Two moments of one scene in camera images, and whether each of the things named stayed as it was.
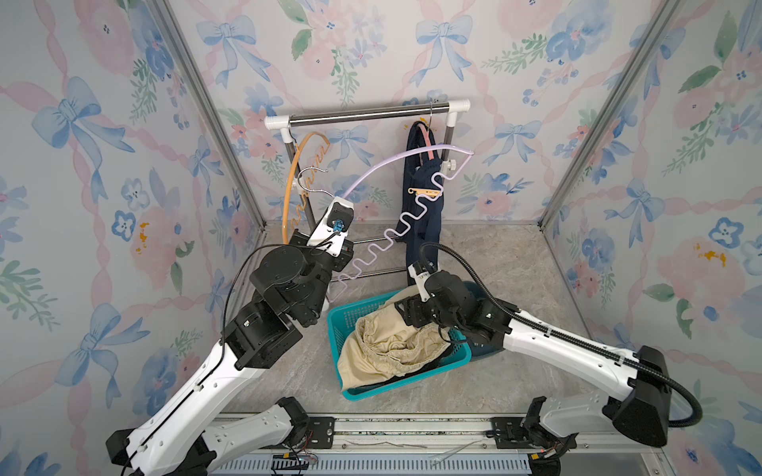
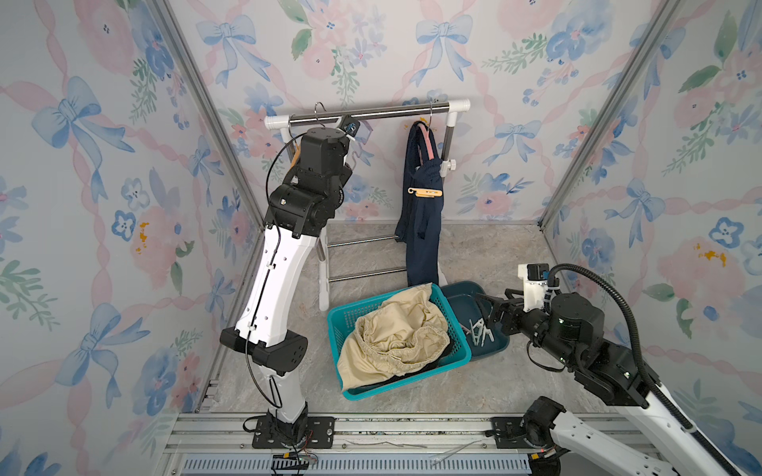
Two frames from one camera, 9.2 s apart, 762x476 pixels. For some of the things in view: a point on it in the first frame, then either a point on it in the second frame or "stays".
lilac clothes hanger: [464, 154] to [315, 110]
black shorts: [412, 373] stays
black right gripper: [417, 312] to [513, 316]
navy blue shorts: [422, 217] stays
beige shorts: [385, 342] stays
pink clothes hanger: [426, 130] stays
